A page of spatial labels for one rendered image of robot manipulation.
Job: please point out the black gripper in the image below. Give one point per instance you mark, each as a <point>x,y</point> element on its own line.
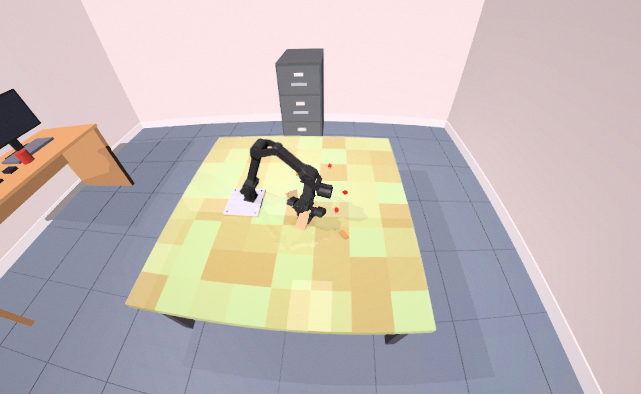
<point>315,211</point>

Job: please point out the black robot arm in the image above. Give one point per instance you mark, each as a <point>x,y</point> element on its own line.
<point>307,173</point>

